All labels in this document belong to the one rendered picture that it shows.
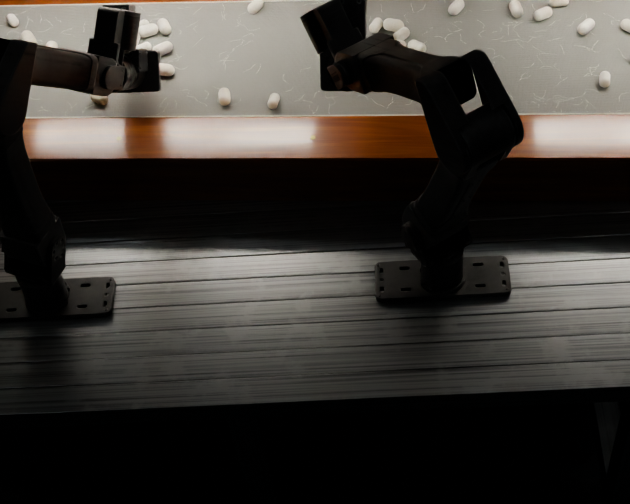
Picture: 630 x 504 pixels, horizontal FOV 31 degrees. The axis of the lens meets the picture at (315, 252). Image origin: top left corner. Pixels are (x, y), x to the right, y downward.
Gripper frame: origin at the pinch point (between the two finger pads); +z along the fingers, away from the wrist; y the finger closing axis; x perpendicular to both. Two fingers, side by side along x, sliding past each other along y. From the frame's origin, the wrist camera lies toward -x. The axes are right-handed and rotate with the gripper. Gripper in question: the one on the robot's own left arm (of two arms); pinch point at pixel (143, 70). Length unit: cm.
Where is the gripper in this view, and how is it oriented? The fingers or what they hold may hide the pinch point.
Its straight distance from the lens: 196.3
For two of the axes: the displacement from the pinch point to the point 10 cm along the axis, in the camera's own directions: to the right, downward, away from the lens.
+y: -9.9, -0.1, 1.2
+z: 1.2, -1.9, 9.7
